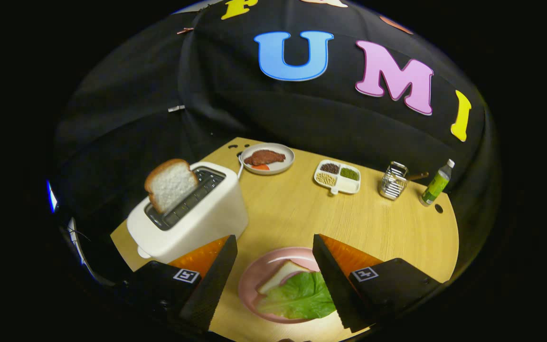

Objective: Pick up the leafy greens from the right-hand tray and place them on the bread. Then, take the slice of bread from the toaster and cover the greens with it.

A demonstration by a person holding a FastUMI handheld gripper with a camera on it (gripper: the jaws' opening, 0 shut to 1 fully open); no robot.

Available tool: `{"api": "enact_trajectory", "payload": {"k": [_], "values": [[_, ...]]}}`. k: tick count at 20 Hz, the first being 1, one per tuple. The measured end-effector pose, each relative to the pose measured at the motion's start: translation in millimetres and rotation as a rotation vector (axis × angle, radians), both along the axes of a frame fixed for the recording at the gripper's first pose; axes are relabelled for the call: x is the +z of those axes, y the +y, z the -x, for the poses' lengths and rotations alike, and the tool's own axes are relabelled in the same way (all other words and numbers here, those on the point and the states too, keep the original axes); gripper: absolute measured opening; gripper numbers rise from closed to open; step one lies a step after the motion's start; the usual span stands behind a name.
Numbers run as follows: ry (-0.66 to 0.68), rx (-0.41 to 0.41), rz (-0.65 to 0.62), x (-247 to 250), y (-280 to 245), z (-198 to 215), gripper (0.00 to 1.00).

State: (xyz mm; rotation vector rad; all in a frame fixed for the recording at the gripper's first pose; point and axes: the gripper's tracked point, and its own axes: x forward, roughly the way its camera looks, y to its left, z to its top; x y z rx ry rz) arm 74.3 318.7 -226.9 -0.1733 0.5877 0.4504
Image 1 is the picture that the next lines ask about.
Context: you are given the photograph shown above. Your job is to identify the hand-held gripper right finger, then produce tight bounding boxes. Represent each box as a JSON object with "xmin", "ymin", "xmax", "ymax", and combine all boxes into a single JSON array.
[{"xmin": 312, "ymin": 233, "xmax": 443, "ymax": 333}]

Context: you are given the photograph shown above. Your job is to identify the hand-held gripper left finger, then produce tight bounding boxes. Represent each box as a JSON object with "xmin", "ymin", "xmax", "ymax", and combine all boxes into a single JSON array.
[{"xmin": 122, "ymin": 235, "xmax": 239, "ymax": 332}]

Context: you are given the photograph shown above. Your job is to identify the green lettuce leaf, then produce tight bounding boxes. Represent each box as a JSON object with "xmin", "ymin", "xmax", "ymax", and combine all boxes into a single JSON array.
[{"xmin": 257, "ymin": 271, "xmax": 338, "ymax": 320}]

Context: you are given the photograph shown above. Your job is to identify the plain toast bread slice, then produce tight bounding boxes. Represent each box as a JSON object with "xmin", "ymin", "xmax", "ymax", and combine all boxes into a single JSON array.
[{"xmin": 144, "ymin": 159, "xmax": 199, "ymax": 215}]

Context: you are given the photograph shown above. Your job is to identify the bread slice under ham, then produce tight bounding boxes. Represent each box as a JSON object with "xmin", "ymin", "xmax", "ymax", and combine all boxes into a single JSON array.
[{"xmin": 257, "ymin": 260, "xmax": 312, "ymax": 295}]

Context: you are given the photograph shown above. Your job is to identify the pink plate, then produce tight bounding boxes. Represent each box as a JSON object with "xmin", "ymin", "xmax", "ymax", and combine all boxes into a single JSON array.
[{"xmin": 238, "ymin": 247, "xmax": 345, "ymax": 324}]

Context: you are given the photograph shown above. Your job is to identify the white toaster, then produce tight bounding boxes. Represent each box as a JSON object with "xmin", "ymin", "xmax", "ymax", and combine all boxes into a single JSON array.
[{"xmin": 126, "ymin": 161, "xmax": 249, "ymax": 265}]

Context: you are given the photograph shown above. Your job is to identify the white divided dish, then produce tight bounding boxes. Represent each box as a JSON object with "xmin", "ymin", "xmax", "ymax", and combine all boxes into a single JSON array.
[{"xmin": 313, "ymin": 160, "xmax": 362, "ymax": 196}]

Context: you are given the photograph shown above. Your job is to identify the round grey plate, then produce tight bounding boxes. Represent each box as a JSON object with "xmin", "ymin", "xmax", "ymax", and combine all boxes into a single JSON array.
[{"xmin": 240, "ymin": 142, "xmax": 296, "ymax": 176}]

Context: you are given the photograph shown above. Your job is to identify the green label water bottle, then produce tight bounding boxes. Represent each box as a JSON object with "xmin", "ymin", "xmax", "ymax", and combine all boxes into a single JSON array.
[{"xmin": 419, "ymin": 159, "xmax": 455, "ymax": 207}]

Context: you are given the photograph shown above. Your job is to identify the brown meat steak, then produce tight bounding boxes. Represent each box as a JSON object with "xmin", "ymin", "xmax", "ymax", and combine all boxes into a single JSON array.
[{"xmin": 244, "ymin": 150, "xmax": 286, "ymax": 166}]

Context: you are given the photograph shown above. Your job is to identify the black backdrop cloth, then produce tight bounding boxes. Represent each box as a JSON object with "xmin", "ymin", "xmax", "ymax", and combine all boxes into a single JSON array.
[{"xmin": 53, "ymin": 0, "xmax": 500, "ymax": 281}]

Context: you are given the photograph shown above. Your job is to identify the metal wire utensil holder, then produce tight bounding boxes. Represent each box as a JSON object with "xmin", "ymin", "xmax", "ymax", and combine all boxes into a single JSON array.
[{"xmin": 379, "ymin": 161, "xmax": 409, "ymax": 200}]

